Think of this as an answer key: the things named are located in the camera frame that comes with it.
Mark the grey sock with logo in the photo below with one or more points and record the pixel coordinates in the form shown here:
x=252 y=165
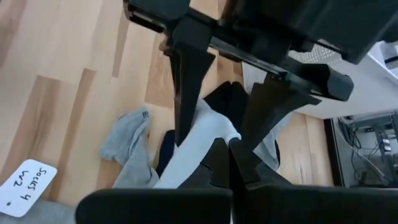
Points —
x=130 y=140

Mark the navy blue garment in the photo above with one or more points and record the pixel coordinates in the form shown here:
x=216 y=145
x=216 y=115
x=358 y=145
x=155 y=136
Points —
x=164 y=152

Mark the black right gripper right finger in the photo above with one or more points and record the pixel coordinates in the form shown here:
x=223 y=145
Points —
x=248 y=171

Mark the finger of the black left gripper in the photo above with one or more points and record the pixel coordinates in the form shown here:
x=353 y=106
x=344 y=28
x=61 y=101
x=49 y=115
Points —
x=189 y=93
x=267 y=115

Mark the white cotton sock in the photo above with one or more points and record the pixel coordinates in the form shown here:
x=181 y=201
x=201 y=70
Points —
x=192 y=149

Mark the white handwritten paper tag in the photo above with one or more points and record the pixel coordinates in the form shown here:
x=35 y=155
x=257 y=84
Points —
x=25 y=186

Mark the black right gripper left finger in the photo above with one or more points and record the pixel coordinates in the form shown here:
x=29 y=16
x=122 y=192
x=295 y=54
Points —
x=214 y=168

